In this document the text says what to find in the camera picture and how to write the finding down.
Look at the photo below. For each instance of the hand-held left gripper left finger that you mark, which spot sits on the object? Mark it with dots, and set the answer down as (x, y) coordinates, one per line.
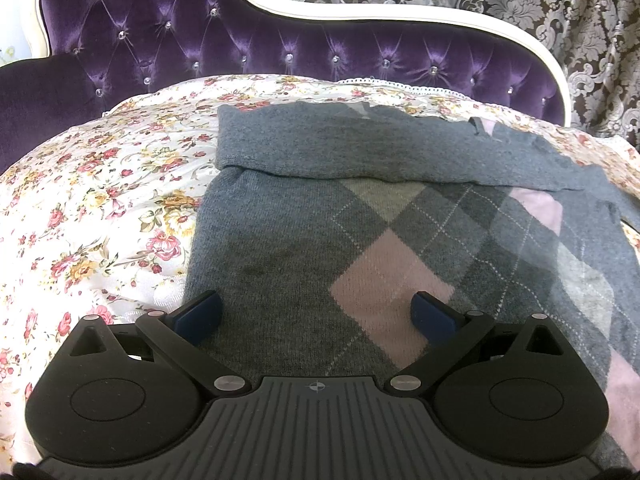
(200, 319)

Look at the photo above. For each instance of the floral bedspread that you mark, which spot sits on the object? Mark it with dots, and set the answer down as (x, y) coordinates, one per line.
(95, 200)

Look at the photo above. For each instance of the grey damask curtain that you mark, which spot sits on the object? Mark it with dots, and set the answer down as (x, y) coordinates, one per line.
(565, 15)

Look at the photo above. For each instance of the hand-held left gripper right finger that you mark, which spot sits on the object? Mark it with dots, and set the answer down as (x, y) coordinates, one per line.
(434, 319)

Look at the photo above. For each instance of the grey argyle knit sweater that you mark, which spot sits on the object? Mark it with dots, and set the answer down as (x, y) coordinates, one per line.
(295, 240)

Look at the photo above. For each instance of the purple tufted headboard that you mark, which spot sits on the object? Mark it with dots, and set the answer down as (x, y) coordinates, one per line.
(210, 35)

